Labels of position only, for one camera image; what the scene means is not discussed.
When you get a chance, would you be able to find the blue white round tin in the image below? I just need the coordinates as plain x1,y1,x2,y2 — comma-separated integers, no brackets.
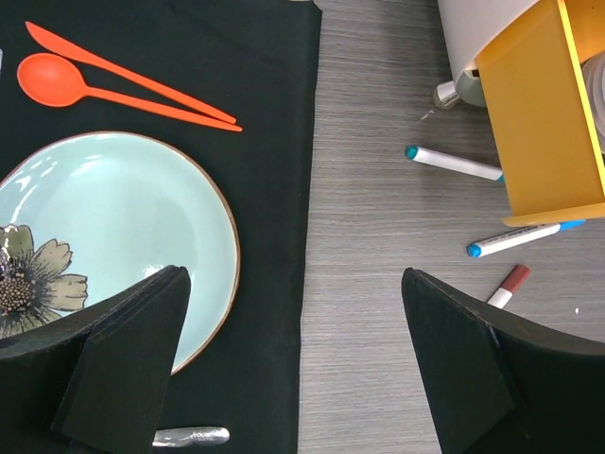
581,52,604,152

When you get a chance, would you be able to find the orange plastic spoon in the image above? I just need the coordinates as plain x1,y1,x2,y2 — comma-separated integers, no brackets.
16,53,243,132

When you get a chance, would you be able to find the pale green plate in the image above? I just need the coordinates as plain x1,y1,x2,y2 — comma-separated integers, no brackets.
1,131,241,371

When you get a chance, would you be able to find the cream round drawer cabinet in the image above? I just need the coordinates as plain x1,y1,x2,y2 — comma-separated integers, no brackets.
438,1,604,227

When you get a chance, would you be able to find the metal spoon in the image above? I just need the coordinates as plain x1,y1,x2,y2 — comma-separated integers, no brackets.
152,427,231,448

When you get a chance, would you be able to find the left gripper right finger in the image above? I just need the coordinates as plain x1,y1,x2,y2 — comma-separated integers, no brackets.
402,268,604,453

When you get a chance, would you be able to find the white marker red cap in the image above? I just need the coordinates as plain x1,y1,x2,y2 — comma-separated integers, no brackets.
487,265,531,309

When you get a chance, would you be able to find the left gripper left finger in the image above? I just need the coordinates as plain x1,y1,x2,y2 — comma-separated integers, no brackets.
1,266,191,453

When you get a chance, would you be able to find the white marker green cap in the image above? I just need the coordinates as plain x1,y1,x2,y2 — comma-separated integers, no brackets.
405,146,504,183

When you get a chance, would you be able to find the white marker blue cap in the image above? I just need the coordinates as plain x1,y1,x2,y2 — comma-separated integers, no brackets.
466,219,586,258

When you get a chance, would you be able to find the black cloth mat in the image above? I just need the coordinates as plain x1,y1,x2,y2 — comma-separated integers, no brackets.
1,1,321,453

